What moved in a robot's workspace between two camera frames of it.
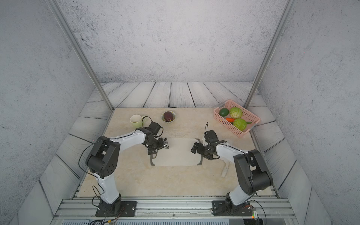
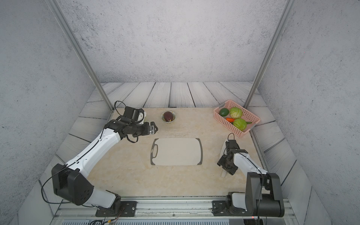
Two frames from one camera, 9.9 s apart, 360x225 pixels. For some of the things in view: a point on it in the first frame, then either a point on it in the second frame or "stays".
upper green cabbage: [236, 112] stays
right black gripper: [199, 150] → [232, 170]
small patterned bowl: [162, 116] stays
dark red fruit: [168, 116] stays
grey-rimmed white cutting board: [179, 153] stays
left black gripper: [161, 139] → [147, 131]
